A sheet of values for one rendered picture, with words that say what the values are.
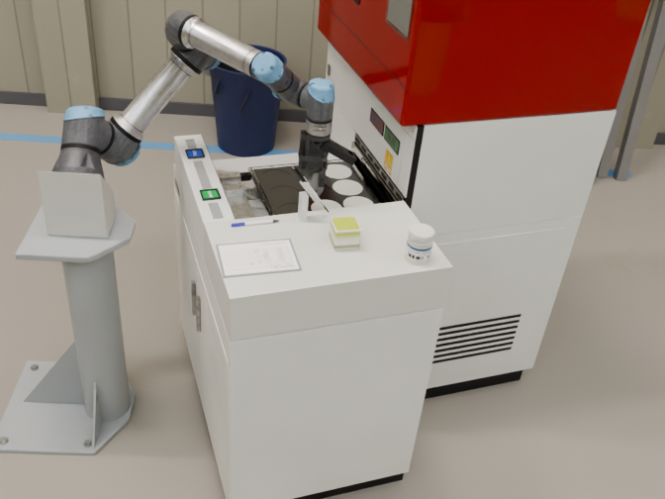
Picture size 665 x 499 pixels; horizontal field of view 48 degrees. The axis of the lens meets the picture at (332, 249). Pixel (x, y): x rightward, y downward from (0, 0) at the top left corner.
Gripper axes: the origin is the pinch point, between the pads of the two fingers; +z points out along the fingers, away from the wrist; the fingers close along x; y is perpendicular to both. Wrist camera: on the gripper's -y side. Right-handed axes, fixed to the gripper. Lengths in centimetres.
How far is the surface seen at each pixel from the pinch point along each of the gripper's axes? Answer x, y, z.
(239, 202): -10.3, 24.6, 11.0
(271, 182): -20.1, 14.4, 9.0
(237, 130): -199, 30, 80
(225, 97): -201, 37, 60
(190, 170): -15.6, 40.4, 2.9
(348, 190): -16.3, -11.0, 9.0
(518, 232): -11, -70, 20
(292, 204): -7.0, 8.0, 9.1
